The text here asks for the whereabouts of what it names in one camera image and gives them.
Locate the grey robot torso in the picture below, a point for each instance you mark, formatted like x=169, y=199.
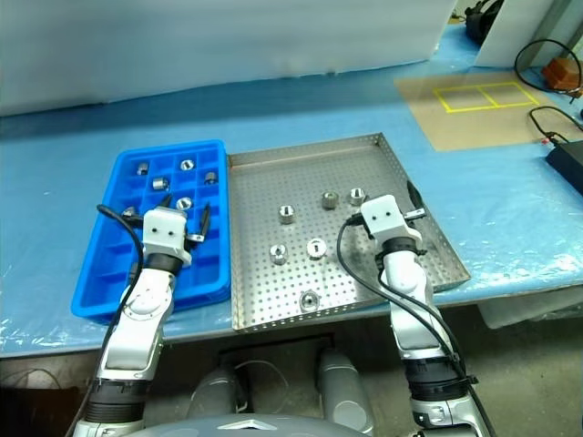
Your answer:
x=255, y=425

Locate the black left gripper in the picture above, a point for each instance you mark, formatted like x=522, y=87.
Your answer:
x=192, y=240

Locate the blue compartment tray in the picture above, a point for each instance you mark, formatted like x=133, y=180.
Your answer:
x=100, y=291

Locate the perforated metal tray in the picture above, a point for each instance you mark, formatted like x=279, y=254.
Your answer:
x=273, y=291

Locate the black flat device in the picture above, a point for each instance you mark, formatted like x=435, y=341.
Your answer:
x=567, y=161

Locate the orange block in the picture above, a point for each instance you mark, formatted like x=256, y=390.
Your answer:
x=561, y=75

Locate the brown cardboard mat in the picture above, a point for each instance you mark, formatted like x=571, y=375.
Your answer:
x=478, y=127

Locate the metal nut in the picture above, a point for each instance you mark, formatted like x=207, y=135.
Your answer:
x=329, y=199
x=287, y=214
x=160, y=183
x=357, y=196
x=277, y=253
x=316, y=247
x=183, y=203
x=209, y=177
x=142, y=168
x=129, y=211
x=186, y=165
x=309, y=300

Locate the black bag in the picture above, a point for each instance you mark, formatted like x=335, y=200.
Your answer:
x=478, y=20

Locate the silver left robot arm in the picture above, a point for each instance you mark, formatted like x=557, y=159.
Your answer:
x=141, y=309

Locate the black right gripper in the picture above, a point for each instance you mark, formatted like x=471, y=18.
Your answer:
x=413, y=215

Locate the white foam board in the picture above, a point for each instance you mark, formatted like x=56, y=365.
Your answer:
x=205, y=45

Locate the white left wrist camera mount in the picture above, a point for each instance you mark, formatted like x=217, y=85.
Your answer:
x=164, y=230

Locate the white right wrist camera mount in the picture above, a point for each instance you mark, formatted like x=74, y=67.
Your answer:
x=385, y=216

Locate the white upright panel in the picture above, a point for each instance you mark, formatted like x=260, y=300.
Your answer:
x=510, y=36

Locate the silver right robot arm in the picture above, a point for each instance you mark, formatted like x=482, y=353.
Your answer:
x=410, y=282

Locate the black floor plate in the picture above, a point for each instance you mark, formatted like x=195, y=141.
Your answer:
x=273, y=346

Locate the grey rounded robot leg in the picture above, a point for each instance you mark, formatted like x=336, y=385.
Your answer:
x=214, y=393
x=344, y=391

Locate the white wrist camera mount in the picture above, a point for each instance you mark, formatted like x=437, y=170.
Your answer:
x=164, y=230
x=385, y=216

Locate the yellow tape rectangle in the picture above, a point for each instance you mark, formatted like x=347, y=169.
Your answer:
x=444, y=104

